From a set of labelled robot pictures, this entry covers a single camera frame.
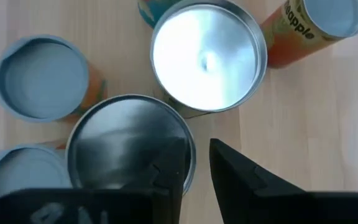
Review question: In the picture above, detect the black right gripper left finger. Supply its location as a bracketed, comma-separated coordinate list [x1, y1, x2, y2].
[122, 139, 187, 224]

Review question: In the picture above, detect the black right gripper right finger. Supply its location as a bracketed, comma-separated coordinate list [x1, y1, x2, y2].
[209, 138, 305, 224]

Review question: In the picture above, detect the tall carrots can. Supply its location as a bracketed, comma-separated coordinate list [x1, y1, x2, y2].
[65, 94, 198, 195]

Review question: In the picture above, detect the green oranges can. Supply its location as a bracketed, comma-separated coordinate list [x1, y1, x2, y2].
[149, 0, 269, 119]

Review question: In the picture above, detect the short fresh sliced carrots can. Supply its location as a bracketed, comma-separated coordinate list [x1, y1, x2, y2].
[0, 141, 74, 224]

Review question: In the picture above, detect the orange pineapple can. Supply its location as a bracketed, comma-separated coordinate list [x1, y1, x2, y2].
[259, 0, 358, 70]

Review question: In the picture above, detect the short mandarin oranges can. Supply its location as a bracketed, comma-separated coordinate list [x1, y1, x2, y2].
[0, 34, 108, 124]

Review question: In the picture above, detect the tomatoes can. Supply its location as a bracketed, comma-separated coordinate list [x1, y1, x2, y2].
[137, 0, 181, 29]

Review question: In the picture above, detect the wooden shelf with black frame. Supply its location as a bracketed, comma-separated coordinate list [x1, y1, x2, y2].
[0, 0, 358, 224]

